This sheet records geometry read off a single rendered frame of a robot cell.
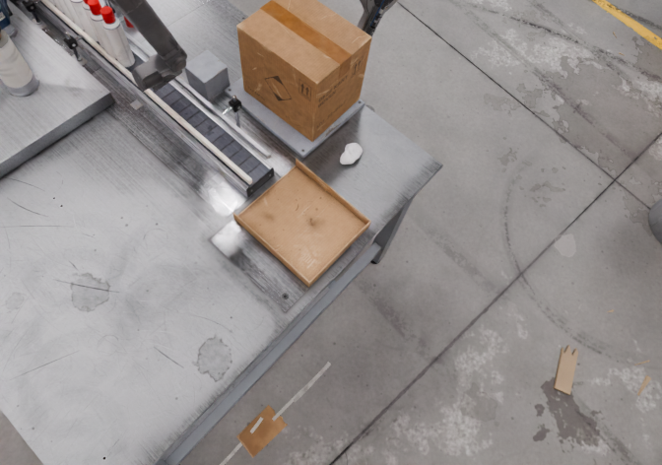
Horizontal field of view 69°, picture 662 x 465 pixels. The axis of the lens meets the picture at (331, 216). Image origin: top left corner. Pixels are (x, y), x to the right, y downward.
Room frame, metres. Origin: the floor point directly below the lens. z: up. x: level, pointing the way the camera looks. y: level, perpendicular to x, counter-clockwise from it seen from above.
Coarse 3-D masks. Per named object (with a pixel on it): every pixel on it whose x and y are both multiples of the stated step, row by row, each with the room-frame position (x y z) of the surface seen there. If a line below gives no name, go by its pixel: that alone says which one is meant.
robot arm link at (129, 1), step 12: (120, 0) 0.68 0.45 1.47; (132, 0) 0.70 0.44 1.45; (144, 0) 0.76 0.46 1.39; (132, 12) 0.74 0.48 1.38; (144, 12) 0.76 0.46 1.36; (132, 24) 0.76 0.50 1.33; (144, 24) 0.77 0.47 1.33; (156, 24) 0.79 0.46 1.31; (144, 36) 0.78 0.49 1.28; (156, 36) 0.80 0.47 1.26; (168, 36) 0.83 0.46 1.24; (156, 48) 0.80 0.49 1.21; (168, 48) 0.83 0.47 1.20; (180, 48) 0.86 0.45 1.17; (168, 60) 0.83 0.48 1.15
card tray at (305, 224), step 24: (264, 192) 0.68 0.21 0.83; (288, 192) 0.69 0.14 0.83; (312, 192) 0.71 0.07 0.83; (336, 192) 0.70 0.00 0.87; (240, 216) 0.58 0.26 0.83; (264, 216) 0.60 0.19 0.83; (288, 216) 0.61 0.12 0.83; (312, 216) 0.63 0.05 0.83; (336, 216) 0.64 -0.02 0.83; (360, 216) 0.65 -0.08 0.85; (264, 240) 0.51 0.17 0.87; (288, 240) 0.54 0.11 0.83; (312, 240) 0.55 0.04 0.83; (336, 240) 0.56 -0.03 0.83; (288, 264) 0.46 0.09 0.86; (312, 264) 0.48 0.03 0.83
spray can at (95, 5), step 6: (90, 0) 1.05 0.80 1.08; (96, 0) 1.05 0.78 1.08; (90, 6) 1.03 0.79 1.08; (96, 6) 1.04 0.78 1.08; (96, 12) 1.03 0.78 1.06; (96, 18) 1.03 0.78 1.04; (96, 24) 1.02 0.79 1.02; (96, 30) 1.03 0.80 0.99; (102, 30) 1.02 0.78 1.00; (102, 36) 1.02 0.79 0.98; (102, 42) 1.02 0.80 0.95; (108, 42) 1.03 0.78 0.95; (108, 48) 1.02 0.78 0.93; (114, 54) 1.03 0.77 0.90
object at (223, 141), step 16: (112, 64) 1.00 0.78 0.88; (128, 80) 0.97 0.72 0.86; (160, 96) 0.92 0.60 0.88; (176, 96) 0.93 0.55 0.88; (176, 112) 0.87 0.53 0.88; (192, 112) 0.88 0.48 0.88; (208, 128) 0.83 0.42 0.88; (224, 144) 0.79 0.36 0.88; (240, 160) 0.74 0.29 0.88; (256, 160) 0.75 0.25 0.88; (256, 176) 0.70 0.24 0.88
